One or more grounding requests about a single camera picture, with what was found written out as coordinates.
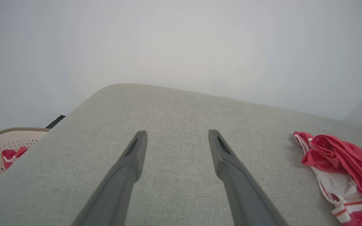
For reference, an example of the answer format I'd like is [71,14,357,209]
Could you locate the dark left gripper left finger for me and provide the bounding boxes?
[71,130,148,226]

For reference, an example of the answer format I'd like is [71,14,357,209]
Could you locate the grey fabric sofa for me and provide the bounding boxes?
[0,83,362,226]

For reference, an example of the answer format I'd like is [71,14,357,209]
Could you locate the red garment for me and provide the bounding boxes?
[1,146,28,170]

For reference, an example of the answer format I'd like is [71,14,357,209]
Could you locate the red white basketball jersey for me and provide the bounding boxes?
[293,131,362,226]

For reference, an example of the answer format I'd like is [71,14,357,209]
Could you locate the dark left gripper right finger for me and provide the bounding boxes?
[208,129,289,226]

